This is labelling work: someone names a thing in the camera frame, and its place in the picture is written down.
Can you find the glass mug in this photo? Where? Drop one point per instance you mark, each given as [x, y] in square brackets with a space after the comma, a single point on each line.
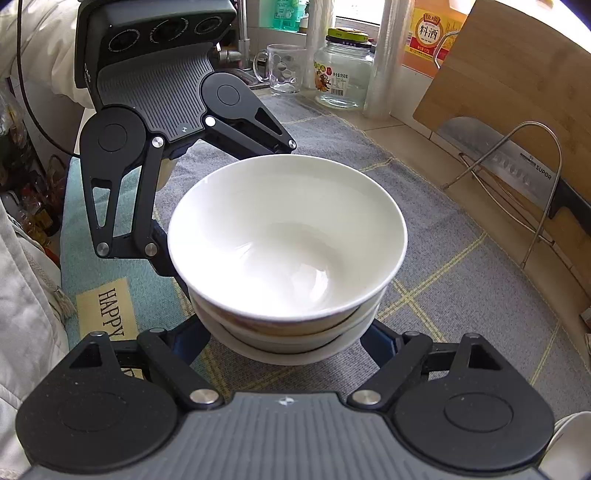
[281, 66]

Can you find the glass jar green lid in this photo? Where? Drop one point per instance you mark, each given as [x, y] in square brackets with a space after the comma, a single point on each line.
[342, 69]

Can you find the white bowl pink flowers front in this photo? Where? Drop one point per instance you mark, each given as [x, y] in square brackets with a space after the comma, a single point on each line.
[320, 351]

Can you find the plain white bowl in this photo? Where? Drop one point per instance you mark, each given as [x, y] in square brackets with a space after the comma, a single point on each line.
[287, 238]

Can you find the chrome sink faucet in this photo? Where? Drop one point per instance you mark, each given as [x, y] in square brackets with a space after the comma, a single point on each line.
[232, 53]

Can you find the green dish soap bottle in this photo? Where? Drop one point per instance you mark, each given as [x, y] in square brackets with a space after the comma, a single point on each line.
[282, 14]

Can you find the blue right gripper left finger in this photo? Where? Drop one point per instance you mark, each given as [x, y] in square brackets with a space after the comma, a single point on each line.
[189, 338]

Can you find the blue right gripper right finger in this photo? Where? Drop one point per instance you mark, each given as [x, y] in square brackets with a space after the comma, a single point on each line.
[381, 343]

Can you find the cleaver with black handle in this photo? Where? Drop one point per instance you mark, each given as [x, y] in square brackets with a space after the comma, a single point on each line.
[515, 166]

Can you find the orange cooking wine bottle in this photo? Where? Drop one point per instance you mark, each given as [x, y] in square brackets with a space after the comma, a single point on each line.
[431, 20]

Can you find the wire knife stand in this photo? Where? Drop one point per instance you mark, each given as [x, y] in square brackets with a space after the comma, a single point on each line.
[473, 168]

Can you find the bamboo cutting board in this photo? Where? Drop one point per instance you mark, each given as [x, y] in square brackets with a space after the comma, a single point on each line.
[506, 67]

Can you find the white bowl pink flowers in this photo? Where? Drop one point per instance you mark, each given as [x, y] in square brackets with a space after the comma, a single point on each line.
[275, 335]
[320, 351]

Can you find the stack of clear plastic cups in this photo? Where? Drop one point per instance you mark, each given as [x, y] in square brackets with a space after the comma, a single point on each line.
[389, 54]

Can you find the roll of plastic wrap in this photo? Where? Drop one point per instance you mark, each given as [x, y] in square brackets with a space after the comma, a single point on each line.
[320, 20]

